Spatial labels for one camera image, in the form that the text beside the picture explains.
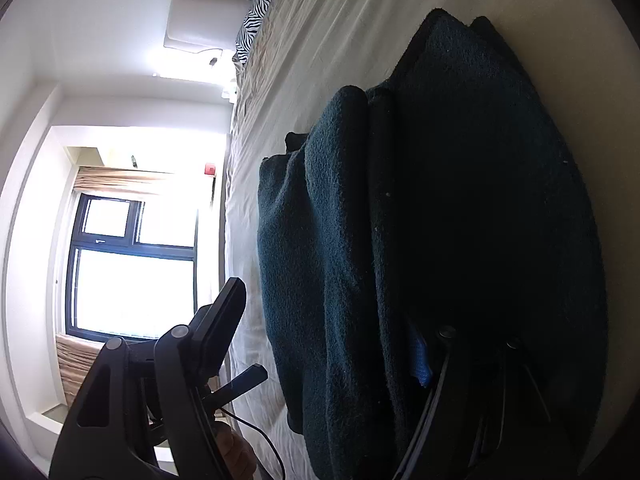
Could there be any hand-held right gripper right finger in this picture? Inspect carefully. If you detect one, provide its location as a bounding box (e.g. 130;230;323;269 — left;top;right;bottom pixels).
397;325;556;480

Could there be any bed with beige sheet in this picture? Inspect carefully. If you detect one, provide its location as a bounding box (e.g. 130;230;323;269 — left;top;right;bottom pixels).
222;0;640;480

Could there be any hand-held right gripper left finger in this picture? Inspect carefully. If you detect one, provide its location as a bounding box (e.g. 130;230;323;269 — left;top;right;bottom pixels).
48;277;248;480

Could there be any dark green sweater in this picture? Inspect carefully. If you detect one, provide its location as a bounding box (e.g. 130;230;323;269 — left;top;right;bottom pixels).
256;7;609;480

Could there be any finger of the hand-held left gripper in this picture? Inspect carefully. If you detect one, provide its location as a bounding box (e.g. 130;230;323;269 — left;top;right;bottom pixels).
202;364;269;411

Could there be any black cable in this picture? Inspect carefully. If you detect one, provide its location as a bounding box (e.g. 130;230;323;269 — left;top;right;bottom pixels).
219;406;287;480

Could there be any zebra print pillow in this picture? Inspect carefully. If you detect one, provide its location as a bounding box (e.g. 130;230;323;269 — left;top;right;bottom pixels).
234;0;285;66

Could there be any cream padded headboard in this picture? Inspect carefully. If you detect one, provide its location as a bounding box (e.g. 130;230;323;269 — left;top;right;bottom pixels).
164;0;261;54

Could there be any person's left hand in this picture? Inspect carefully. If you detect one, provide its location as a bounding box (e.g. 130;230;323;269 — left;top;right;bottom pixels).
212;422;259;480

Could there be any black framed window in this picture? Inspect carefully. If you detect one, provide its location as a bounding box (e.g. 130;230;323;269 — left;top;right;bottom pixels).
65;192;199;344

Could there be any beige curtain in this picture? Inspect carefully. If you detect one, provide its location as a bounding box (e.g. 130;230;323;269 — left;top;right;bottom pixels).
55;332;110;407
72;164;177;197

